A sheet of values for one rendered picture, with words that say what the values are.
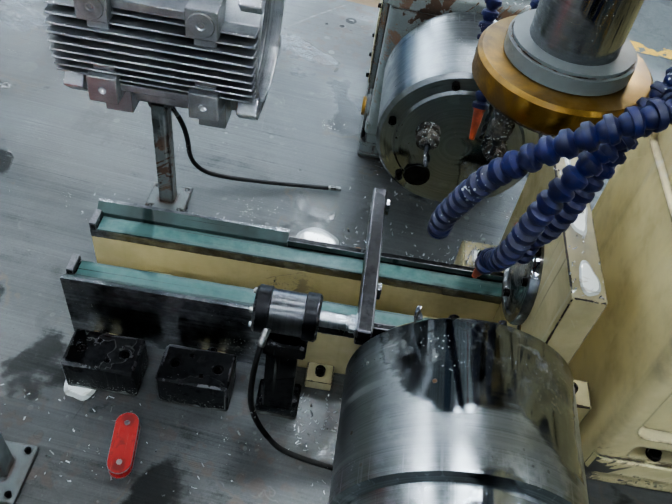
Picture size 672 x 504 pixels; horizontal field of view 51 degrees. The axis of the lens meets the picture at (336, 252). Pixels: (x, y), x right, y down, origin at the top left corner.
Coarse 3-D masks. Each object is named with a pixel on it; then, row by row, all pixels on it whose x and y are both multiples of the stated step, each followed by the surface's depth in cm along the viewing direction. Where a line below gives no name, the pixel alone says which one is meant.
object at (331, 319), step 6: (324, 312) 86; (330, 312) 86; (324, 318) 85; (330, 318) 85; (336, 318) 85; (342, 318) 85; (348, 318) 85; (324, 324) 85; (330, 324) 85; (336, 324) 85; (342, 324) 85; (348, 324) 85; (354, 324) 85; (348, 330) 86; (354, 330) 86
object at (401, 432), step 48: (384, 336) 72; (432, 336) 69; (480, 336) 68; (528, 336) 70; (384, 384) 68; (432, 384) 65; (480, 384) 65; (528, 384) 66; (384, 432) 64; (432, 432) 62; (480, 432) 62; (528, 432) 63; (576, 432) 68; (336, 480) 67; (384, 480) 62; (432, 480) 60; (480, 480) 59; (528, 480) 60; (576, 480) 64
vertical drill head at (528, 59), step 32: (544, 0) 67; (576, 0) 63; (608, 0) 62; (640, 0) 63; (512, 32) 70; (544, 32) 67; (576, 32) 65; (608, 32) 65; (480, 64) 71; (512, 64) 70; (544, 64) 67; (576, 64) 67; (608, 64) 68; (640, 64) 73; (512, 96) 68; (544, 96) 67; (576, 96) 67; (608, 96) 68; (640, 96) 69; (512, 128) 73; (544, 128) 68; (576, 128) 67
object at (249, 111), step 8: (240, 0) 63; (248, 0) 63; (256, 0) 63; (264, 0) 64; (240, 8) 64; (248, 8) 64; (256, 8) 63; (280, 40) 81; (64, 72) 72; (64, 80) 72; (72, 80) 72; (80, 80) 72; (72, 88) 74; (80, 88) 73; (240, 104) 72; (248, 104) 72; (256, 104) 72; (240, 112) 72; (248, 112) 72; (256, 112) 72; (256, 120) 74
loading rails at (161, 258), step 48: (96, 240) 106; (144, 240) 105; (192, 240) 105; (240, 240) 106; (288, 240) 106; (96, 288) 97; (144, 288) 96; (192, 288) 99; (240, 288) 100; (288, 288) 109; (336, 288) 108; (384, 288) 106; (432, 288) 105; (480, 288) 105; (144, 336) 104; (192, 336) 102; (240, 336) 101; (336, 336) 99
